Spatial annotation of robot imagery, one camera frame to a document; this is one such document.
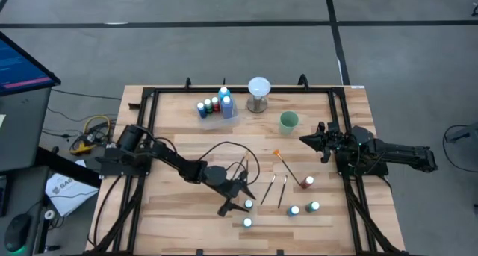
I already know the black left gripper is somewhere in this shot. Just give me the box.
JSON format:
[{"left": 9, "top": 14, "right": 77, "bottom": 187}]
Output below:
[{"left": 217, "top": 176, "right": 257, "bottom": 217}]

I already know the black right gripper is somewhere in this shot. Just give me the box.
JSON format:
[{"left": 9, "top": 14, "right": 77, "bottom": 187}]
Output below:
[{"left": 299, "top": 120, "right": 352, "bottom": 164}]

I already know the large periwinkle paint bottle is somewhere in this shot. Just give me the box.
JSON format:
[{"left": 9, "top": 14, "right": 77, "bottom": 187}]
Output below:
[{"left": 220, "top": 95, "right": 235, "bottom": 120}]

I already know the silver-ferrule black paintbrush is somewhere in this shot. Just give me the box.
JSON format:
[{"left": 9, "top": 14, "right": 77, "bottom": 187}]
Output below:
[
  {"left": 276, "top": 174, "right": 289, "bottom": 210},
  {"left": 260, "top": 173, "right": 278, "bottom": 206}
]

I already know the pale green plastic cup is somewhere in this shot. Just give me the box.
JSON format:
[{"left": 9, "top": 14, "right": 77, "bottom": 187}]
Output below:
[{"left": 278, "top": 110, "right": 300, "bottom": 136}]

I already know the orange fan paintbrush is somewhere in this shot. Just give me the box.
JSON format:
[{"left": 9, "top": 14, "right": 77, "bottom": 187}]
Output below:
[{"left": 272, "top": 148, "right": 302, "bottom": 187}]

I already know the clear plastic bin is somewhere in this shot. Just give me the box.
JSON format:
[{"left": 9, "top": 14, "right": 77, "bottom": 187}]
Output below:
[{"left": 196, "top": 95, "right": 240, "bottom": 131}]

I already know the white paper sheet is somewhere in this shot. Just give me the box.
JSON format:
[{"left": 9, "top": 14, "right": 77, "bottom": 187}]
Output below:
[{"left": 44, "top": 159, "right": 100, "bottom": 218}]

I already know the black desk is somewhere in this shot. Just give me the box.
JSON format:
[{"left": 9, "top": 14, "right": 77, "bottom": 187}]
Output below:
[{"left": 0, "top": 146, "right": 104, "bottom": 256}]

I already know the black computer mouse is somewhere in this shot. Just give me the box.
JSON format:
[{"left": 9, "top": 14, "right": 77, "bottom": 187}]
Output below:
[{"left": 3, "top": 213, "right": 33, "bottom": 254}]

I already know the grey cabinet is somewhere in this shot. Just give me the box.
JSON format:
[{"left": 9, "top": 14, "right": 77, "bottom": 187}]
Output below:
[{"left": 0, "top": 87, "right": 52, "bottom": 173}]

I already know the monitor with blue screen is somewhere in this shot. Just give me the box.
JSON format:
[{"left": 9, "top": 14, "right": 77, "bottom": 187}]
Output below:
[{"left": 0, "top": 31, "right": 62, "bottom": 97}]

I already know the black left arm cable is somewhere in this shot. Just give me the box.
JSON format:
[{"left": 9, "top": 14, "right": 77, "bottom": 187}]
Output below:
[{"left": 196, "top": 140, "right": 261, "bottom": 186}]

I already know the black aluminium table frame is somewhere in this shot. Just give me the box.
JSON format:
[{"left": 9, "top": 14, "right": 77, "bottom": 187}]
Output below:
[{"left": 85, "top": 76, "right": 408, "bottom": 256}]

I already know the black floor cable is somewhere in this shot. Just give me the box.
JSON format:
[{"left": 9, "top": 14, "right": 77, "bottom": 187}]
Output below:
[
  {"left": 442, "top": 123, "right": 478, "bottom": 175},
  {"left": 50, "top": 87, "right": 124, "bottom": 101}
]

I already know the yellow floor cable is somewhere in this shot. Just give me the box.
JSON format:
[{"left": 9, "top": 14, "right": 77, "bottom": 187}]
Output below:
[{"left": 69, "top": 114, "right": 112, "bottom": 155}]

